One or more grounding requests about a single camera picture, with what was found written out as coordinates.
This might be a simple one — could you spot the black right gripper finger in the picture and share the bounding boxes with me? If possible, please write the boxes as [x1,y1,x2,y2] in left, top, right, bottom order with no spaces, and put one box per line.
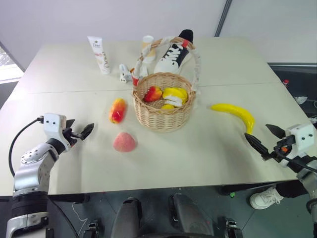
[244,132,273,161]
[265,123,286,139]

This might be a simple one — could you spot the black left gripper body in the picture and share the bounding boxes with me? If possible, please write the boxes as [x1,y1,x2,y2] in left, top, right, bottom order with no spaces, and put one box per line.
[61,127,84,151]

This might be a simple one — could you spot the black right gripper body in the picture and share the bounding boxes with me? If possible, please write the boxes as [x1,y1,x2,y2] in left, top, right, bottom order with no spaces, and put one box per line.
[269,135,297,163]

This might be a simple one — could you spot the large yellow fruit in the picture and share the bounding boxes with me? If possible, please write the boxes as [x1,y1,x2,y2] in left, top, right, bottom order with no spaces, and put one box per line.
[161,87,189,105]

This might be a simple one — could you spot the yellow banana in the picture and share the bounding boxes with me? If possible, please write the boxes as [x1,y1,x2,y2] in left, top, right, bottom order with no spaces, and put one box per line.
[210,103,256,136]

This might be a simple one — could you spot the red and yellow mango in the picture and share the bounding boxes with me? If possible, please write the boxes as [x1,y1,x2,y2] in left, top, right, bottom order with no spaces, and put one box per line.
[108,98,127,124]

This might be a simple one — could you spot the pink peach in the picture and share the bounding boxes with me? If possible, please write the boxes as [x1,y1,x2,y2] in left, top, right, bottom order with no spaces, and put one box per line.
[112,131,138,153]

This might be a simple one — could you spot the person's black trouser leg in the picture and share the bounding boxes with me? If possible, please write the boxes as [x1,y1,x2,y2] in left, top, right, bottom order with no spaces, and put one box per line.
[275,181,308,199]

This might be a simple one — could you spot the person's white shoe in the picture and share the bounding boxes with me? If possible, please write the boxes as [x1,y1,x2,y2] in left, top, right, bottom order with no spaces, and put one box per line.
[249,186,284,210]

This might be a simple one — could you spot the black side table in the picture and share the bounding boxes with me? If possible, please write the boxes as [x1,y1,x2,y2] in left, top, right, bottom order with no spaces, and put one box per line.
[267,62,317,120]

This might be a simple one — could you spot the white plastic clip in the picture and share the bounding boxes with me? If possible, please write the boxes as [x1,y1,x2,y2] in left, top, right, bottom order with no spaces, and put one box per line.
[118,63,132,83]

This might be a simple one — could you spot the white Dove tube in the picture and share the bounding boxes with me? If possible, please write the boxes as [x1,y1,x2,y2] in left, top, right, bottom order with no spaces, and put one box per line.
[87,36,112,76]

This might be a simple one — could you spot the red and yellow apple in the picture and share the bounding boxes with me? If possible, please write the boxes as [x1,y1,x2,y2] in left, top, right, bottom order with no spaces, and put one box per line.
[143,85,163,103]

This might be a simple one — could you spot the black caster wheel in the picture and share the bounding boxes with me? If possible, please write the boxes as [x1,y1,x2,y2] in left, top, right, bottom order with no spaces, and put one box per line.
[223,217,243,238]
[83,219,100,238]

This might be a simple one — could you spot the dark rounded shape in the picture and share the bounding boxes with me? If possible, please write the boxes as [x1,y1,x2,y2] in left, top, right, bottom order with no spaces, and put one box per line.
[168,193,215,238]
[115,197,142,238]

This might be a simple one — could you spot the beige bottle with white cap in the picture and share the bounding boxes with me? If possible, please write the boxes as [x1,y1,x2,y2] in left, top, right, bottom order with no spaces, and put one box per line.
[142,35,157,64]

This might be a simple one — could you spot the black and white sneaker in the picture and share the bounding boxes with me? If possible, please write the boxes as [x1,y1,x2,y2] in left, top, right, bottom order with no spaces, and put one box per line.
[153,29,195,75]

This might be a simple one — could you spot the grey metal pole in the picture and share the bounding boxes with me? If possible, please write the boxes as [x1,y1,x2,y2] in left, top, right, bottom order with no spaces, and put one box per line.
[213,0,236,38]

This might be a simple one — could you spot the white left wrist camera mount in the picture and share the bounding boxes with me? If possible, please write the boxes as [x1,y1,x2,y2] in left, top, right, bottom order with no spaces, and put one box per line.
[42,113,68,137]

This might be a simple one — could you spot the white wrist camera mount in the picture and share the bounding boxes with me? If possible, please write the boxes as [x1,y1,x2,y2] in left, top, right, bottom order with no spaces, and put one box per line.
[42,113,68,137]
[284,121,316,158]

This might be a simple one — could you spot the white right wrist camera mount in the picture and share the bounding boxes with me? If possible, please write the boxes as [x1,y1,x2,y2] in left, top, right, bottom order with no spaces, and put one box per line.
[284,121,316,158]

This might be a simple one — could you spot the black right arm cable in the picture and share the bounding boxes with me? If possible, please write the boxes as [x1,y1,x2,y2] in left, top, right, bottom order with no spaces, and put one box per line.
[279,152,317,174]

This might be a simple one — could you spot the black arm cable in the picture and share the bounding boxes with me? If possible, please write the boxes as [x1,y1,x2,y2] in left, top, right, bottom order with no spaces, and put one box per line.
[8,117,46,178]
[279,152,317,174]

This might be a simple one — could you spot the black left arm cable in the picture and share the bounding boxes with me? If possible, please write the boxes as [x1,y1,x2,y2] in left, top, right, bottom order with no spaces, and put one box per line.
[8,117,46,178]

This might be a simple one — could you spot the wicker basket with wrapped handle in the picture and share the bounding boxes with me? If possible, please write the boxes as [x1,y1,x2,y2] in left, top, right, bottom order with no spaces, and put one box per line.
[131,36,203,132]

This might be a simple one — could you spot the window frame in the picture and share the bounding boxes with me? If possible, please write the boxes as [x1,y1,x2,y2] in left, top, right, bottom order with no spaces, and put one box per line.
[0,40,26,84]

